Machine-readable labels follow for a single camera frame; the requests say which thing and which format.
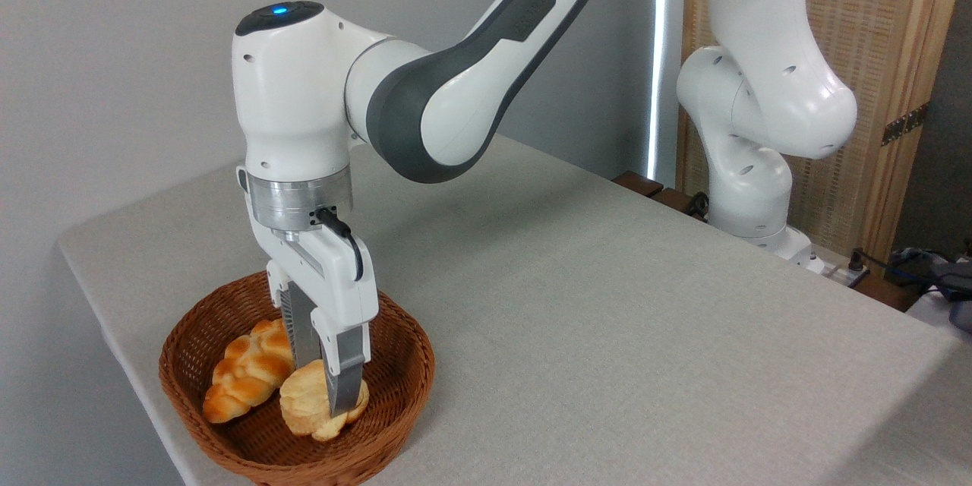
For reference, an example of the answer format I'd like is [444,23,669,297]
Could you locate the golden braided bread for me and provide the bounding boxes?
[202,319,295,424]

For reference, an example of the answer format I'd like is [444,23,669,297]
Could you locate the brass screen hinge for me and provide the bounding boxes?
[881,103,929,147]

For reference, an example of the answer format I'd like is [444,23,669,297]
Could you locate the black and blue cables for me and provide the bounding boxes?
[848,245,972,298]

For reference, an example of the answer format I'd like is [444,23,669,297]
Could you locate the pale round bread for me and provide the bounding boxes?
[279,359,371,442]

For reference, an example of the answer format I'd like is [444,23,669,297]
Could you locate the white vertical light strip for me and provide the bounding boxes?
[648,0,688,187]

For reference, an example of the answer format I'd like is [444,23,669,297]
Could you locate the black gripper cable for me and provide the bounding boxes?
[315,207,365,282]

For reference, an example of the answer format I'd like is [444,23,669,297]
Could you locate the brown wicker basket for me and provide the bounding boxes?
[158,271,437,486]

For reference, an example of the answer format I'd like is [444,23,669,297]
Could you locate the wooden rattan folding screen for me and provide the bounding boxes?
[676,0,972,263]

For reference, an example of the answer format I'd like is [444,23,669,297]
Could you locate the white power strip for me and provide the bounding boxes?
[824,262,870,289]

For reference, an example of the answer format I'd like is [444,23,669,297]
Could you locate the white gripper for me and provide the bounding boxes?
[237,166,380,418]

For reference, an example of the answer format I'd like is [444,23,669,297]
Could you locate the grey device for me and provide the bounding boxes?
[930,262,972,333]

